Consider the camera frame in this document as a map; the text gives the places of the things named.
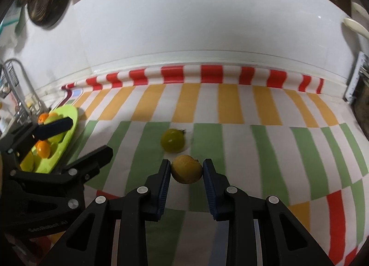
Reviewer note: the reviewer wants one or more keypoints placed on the striped tablecloth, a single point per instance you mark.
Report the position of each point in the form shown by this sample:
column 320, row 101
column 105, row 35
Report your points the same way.
column 230, row 139

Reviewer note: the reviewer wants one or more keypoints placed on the steel faucet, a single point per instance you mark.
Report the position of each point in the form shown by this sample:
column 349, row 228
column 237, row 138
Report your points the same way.
column 17, row 87

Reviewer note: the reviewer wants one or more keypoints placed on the small green tomato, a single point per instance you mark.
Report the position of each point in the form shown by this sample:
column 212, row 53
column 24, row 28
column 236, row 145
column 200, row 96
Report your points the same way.
column 172, row 140

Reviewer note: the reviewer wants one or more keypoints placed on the small orange kumquat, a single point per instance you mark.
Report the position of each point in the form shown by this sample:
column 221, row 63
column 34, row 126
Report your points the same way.
column 43, row 117

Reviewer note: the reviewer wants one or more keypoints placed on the green plate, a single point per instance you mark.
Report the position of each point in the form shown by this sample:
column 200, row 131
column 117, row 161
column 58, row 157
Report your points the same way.
column 67, row 142

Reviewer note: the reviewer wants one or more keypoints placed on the small yellow fruit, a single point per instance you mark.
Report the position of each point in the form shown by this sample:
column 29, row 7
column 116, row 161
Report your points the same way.
column 187, row 172

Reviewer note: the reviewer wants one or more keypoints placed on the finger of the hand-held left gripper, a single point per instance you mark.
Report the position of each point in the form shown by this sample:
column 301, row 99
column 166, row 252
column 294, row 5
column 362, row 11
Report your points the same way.
column 95, row 157
column 54, row 128

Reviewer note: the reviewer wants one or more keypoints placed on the large green tomato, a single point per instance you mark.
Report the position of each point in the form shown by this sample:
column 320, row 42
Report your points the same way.
column 56, row 137

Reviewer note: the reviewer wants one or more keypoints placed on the small orange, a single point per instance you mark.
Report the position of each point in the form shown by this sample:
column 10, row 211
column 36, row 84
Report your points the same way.
column 43, row 149

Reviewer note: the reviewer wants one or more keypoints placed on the white pot rack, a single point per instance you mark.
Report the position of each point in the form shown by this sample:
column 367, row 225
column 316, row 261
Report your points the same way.
column 357, row 78

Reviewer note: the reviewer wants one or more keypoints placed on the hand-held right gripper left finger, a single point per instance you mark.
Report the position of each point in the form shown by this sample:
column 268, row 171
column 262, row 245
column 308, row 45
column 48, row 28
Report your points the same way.
column 164, row 185

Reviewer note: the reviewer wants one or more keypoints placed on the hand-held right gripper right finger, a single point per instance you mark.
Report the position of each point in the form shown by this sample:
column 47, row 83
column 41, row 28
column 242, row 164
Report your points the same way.
column 210, row 185

